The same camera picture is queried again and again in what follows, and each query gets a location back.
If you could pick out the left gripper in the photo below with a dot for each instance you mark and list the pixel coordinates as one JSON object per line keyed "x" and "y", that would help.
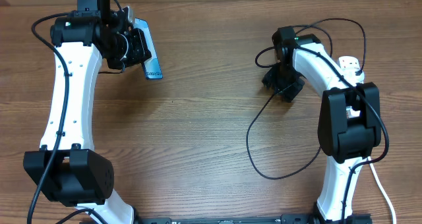
{"x": 141, "y": 52}

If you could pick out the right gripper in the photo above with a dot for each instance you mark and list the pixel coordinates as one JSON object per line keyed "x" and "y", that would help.
{"x": 289, "y": 93}

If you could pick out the Samsung Galaxy smartphone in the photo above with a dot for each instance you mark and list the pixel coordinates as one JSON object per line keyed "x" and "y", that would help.
{"x": 151, "y": 66}

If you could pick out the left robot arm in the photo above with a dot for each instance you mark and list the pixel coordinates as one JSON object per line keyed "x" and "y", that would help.
{"x": 66, "y": 168}

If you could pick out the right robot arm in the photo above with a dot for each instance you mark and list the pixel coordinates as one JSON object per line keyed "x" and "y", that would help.
{"x": 349, "y": 124}

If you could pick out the white charger plug adapter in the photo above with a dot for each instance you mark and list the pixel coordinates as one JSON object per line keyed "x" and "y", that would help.
{"x": 354, "y": 77}

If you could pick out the white power strip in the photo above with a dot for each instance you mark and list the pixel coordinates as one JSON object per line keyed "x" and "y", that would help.
{"x": 348, "y": 62}

